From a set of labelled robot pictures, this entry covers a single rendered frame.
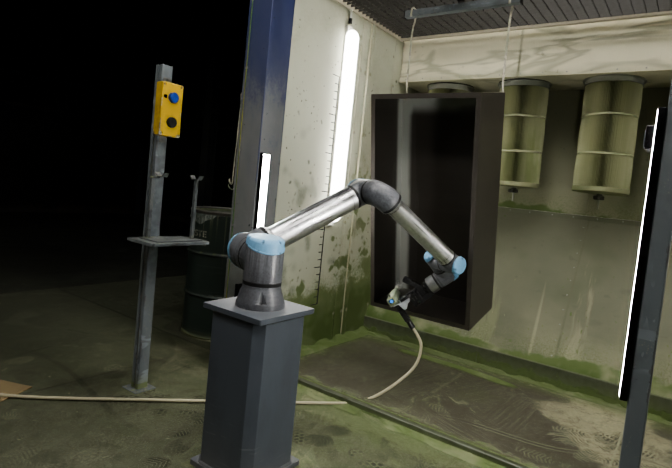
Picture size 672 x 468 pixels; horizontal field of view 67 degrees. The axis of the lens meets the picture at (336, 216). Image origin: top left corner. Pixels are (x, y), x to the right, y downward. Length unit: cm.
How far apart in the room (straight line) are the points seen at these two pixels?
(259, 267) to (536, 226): 249
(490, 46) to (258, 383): 278
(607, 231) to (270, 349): 263
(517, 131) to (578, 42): 65
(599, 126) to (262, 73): 208
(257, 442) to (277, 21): 211
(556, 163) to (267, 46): 222
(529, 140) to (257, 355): 249
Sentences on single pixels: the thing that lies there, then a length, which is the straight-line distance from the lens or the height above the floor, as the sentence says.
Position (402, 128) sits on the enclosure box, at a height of 151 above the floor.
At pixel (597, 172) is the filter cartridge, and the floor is 138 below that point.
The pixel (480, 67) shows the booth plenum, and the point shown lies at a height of 206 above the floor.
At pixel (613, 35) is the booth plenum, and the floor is 220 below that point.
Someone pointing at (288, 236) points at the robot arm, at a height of 90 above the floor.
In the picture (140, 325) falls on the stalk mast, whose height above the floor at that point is 34.
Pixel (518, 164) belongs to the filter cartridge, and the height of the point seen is 140.
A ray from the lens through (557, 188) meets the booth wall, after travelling 397.
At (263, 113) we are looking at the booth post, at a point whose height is 149.
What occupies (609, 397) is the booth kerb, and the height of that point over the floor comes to 8.
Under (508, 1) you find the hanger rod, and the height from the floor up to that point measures 216.
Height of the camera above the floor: 113
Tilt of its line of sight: 3 degrees down
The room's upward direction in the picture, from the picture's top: 6 degrees clockwise
